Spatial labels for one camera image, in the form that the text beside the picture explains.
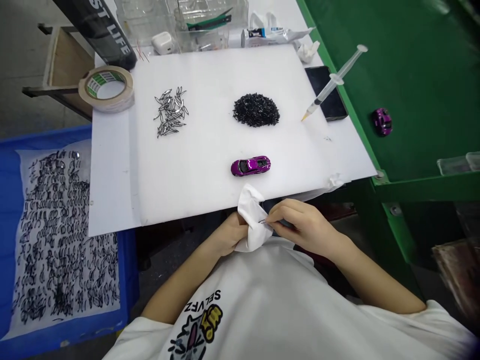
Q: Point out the purple toy car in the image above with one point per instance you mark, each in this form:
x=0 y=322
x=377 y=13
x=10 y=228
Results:
x=250 y=165
x=382 y=120

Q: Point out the person's right hand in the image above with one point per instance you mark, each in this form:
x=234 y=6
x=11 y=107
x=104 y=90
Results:
x=311 y=225

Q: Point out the white foil packet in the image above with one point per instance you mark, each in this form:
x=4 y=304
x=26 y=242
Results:
x=277 y=35

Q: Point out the white sheet of black parts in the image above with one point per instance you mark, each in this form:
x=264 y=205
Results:
x=63 y=232

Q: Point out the white earbuds case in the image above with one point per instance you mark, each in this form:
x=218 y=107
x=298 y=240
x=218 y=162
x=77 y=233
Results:
x=162 y=44

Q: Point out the brown wooden board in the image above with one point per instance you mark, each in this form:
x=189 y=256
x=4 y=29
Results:
x=461 y=277

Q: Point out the person's body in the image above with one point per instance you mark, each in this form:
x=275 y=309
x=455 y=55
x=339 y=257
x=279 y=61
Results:
x=285 y=307

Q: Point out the blue plastic crate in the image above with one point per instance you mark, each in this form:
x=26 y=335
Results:
x=7 y=240

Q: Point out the thin wooden sticks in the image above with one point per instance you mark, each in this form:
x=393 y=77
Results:
x=142 y=52

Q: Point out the pile of clear window pieces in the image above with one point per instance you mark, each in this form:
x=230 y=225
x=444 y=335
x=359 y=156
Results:
x=170 y=111

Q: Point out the pile of black small parts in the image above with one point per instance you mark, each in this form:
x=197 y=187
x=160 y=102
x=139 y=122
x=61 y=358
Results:
x=257 y=111

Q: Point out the white wiping cloth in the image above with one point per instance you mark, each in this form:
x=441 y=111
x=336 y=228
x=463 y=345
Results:
x=254 y=210

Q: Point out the person's left hand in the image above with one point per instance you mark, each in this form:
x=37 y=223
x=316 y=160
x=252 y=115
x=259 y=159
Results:
x=227 y=236

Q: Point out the white foam mat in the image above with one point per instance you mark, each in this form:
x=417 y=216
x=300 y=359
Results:
x=210 y=150

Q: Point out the clear plastic containers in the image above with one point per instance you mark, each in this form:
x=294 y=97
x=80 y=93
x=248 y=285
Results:
x=195 y=22

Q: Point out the small crumpled white tissue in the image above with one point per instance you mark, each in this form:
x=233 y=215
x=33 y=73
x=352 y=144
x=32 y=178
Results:
x=335 y=180

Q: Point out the wooden stool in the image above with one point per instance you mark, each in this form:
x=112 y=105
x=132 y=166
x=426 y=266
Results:
x=63 y=63

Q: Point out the roll of beige tape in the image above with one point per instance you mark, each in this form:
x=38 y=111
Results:
x=90 y=93

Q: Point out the green metal workbench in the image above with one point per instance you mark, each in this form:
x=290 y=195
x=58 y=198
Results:
x=408 y=75

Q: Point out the clear plastic tray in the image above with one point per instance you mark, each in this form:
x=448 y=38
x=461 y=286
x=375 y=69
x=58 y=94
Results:
x=459 y=163

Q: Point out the black smartphone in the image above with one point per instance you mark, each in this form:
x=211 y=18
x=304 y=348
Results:
x=332 y=103

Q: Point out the clear plastic syringe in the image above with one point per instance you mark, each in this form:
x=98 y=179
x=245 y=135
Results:
x=330 y=85

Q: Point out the black cylinder bottle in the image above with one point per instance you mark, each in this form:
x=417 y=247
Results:
x=105 y=33

